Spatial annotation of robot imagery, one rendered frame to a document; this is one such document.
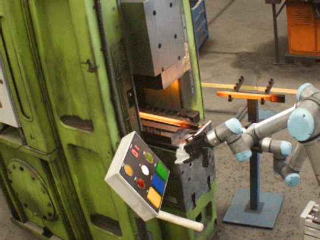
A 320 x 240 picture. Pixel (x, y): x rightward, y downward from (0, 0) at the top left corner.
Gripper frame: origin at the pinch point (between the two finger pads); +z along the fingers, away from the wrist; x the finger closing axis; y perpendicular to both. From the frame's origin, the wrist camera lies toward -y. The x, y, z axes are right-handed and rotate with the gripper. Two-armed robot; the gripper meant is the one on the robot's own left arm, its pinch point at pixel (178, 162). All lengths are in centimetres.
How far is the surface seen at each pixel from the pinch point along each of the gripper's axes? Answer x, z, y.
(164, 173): -0.4, 9.6, -2.0
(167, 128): -43.7, 14.3, 0.4
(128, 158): 12.9, 10.4, 19.9
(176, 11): -55, -28, 51
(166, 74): -39.0, -7.1, 28.3
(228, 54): -406, 47, -95
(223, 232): -58, 41, -98
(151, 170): 5.6, 10.4, 6.1
